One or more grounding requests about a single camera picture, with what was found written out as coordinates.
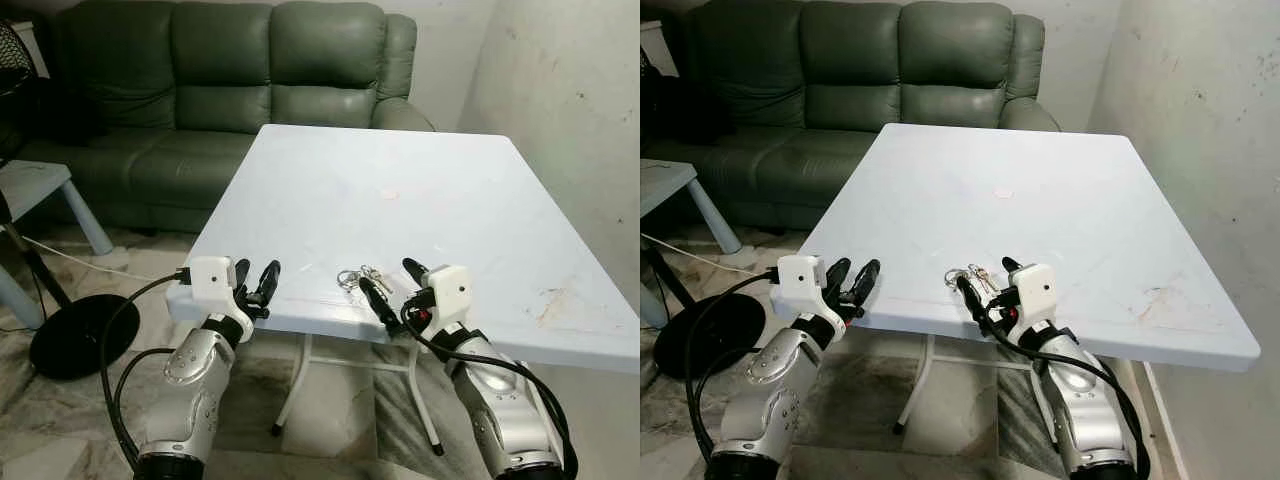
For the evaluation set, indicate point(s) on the white folding plastic table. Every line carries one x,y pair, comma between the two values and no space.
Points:
400,220
1030,220

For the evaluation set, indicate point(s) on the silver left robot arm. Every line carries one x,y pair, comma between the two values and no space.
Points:
775,385
195,385

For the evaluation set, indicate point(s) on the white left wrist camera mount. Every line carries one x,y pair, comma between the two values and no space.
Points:
212,280
798,278

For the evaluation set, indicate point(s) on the small pale blue table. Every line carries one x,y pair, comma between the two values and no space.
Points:
662,180
25,185

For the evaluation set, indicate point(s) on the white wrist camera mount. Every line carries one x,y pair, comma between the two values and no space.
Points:
212,280
1036,292
798,278
448,290

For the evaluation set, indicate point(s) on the dark green leather sofa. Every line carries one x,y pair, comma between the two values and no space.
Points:
850,110
210,110

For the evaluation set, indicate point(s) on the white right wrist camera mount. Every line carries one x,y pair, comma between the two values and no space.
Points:
1036,292
448,290

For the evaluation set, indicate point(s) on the black standing fan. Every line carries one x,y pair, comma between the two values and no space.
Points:
85,335
705,335

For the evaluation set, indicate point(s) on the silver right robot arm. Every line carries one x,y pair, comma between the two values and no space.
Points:
1085,400
505,410

